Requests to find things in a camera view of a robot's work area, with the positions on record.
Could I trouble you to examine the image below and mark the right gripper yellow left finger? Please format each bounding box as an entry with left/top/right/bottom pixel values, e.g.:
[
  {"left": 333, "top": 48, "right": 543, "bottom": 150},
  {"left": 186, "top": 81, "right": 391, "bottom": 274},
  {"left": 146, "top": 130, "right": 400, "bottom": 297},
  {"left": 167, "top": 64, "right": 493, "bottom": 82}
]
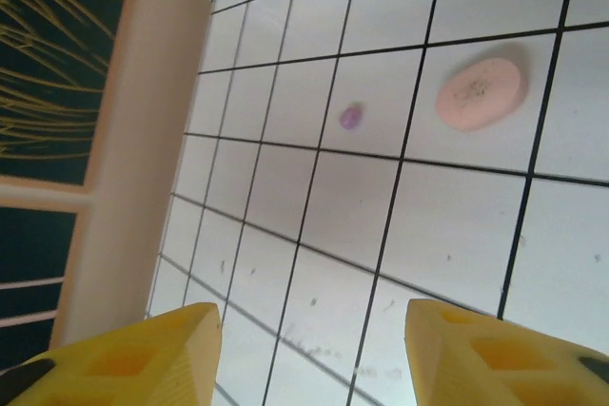
[{"left": 0, "top": 301, "right": 223, "bottom": 406}]

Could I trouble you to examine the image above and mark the purple wireless earbud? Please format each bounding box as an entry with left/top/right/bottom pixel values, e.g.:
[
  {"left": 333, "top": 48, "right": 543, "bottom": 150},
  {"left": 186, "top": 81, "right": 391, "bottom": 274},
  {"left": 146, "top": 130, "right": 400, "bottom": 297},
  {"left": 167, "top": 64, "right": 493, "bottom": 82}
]
[{"left": 338, "top": 102, "right": 364, "bottom": 131}]

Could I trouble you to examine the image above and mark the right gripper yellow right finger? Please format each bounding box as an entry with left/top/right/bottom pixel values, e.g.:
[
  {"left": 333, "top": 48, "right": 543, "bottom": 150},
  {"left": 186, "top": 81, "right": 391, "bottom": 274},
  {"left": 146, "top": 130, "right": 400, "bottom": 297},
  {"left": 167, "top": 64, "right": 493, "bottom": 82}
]
[{"left": 403, "top": 299, "right": 609, "bottom": 406}]

